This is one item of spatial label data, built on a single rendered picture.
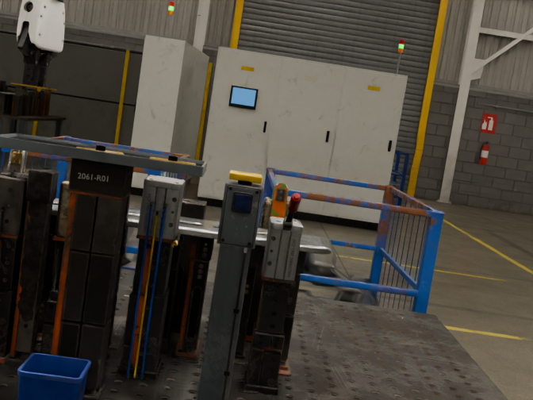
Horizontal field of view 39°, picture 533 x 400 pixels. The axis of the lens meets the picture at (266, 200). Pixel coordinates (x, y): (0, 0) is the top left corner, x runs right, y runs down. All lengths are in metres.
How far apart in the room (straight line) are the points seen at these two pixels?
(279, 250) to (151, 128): 8.07
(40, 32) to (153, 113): 8.05
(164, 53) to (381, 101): 2.77
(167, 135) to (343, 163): 2.25
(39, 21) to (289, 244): 0.65
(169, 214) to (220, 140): 7.99
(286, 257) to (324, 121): 8.02
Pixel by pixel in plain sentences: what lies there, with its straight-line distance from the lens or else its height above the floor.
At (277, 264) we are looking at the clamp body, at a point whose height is 0.97.
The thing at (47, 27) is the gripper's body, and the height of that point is 1.37.
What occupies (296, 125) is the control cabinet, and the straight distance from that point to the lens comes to 9.50.
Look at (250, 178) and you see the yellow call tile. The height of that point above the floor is 1.16.
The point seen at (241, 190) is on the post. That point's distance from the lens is 1.35.
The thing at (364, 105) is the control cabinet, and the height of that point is 1.56.
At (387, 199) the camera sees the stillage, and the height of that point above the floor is 0.87.
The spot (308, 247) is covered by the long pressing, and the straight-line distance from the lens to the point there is 1.65.
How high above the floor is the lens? 1.28
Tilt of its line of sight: 7 degrees down
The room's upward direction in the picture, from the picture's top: 9 degrees clockwise
